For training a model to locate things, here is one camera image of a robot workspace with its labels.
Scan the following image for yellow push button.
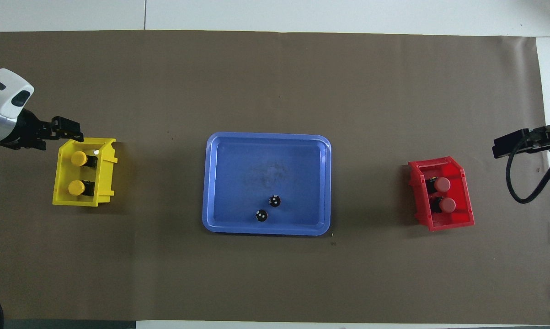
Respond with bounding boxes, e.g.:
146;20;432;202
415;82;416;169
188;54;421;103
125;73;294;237
68;180;95;197
70;151;97;167

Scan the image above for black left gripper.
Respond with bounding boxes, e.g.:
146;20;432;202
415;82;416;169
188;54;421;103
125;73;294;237
0;109;84;150

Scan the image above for brown table mat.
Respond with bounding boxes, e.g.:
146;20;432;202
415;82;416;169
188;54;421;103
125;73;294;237
0;30;550;324

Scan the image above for yellow plastic bin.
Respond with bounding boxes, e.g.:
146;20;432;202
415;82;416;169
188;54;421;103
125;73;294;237
52;138;119;207

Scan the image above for red push button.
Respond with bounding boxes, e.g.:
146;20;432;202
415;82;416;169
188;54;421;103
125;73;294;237
430;196;457;214
425;176;451;193

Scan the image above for blue plastic tray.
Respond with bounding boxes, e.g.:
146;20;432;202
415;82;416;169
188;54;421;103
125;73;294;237
202;132;332;236

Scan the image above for red plastic bin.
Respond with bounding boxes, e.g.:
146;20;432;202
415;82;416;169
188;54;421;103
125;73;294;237
407;156;475;232

